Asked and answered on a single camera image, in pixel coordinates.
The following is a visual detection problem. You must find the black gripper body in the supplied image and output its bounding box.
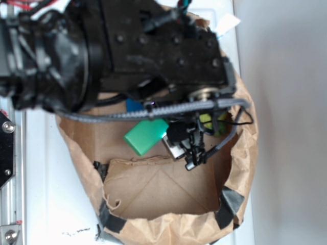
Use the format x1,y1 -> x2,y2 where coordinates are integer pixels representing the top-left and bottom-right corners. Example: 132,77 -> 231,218
84,1 -> 236,104

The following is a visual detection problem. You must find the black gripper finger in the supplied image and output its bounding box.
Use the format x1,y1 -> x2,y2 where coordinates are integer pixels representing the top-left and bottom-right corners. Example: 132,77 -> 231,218
167,122 -> 207,170

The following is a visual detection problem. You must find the green rectangular block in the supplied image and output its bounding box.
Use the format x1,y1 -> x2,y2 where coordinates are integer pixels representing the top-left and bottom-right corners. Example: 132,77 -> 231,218
124,119 -> 169,156

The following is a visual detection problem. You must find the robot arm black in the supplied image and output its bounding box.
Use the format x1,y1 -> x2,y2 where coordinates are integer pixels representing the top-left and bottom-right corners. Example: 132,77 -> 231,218
1,1 -> 236,169

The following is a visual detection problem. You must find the blue rectangular block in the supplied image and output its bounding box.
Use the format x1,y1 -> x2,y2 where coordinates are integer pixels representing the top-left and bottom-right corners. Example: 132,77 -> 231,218
126,99 -> 144,112

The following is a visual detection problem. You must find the green fuzzy toy creature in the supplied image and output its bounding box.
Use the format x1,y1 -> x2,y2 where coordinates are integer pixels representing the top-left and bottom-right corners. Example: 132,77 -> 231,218
199,114 -> 227,137

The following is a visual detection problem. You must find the brown paper bag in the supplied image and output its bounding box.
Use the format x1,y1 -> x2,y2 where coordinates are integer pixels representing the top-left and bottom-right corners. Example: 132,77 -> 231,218
55,10 -> 259,245

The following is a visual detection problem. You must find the white paper tag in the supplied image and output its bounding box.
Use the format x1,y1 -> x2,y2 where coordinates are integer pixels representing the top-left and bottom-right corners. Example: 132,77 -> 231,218
216,13 -> 241,37

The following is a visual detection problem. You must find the grey braided cable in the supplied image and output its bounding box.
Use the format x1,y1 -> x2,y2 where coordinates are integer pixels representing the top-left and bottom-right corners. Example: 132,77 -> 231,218
57,98 -> 252,164

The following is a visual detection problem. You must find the red black wire bundle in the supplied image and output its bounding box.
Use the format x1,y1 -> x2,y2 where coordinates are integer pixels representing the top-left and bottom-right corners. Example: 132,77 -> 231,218
5,0 -> 72,16

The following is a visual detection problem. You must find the black mounting bracket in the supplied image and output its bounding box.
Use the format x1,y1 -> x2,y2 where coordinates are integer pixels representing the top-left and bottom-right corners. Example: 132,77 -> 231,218
0,109 -> 16,189

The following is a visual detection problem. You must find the aluminium frame rail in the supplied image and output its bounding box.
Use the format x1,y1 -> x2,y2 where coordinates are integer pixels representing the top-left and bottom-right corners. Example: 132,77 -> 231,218
1,96 -> 27,244

